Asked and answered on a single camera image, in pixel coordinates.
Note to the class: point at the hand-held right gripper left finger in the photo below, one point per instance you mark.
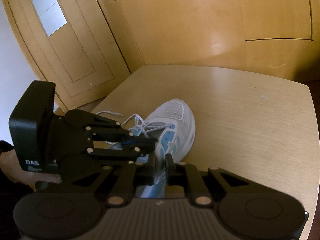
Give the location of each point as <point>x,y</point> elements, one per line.
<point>151,167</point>

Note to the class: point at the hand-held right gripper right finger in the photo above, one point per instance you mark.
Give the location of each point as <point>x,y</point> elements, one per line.
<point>169,167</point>

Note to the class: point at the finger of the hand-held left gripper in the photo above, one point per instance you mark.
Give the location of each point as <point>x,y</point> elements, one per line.
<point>110,132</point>
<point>112,155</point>

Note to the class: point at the white speckled shoelace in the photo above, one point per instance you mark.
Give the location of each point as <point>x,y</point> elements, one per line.
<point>152,129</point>

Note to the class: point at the white and blue sneaker shoe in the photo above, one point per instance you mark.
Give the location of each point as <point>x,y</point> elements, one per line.
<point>175,120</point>

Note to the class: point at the person's left hand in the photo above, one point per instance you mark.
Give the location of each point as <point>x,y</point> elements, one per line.
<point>10,165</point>

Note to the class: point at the wooden door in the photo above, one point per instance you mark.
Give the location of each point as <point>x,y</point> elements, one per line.
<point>82,42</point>

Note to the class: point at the white paper sheet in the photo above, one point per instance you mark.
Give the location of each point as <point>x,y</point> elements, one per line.
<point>47,10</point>

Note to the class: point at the wooden wardrobe cabinet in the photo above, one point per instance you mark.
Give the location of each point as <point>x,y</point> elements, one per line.
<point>187,17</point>

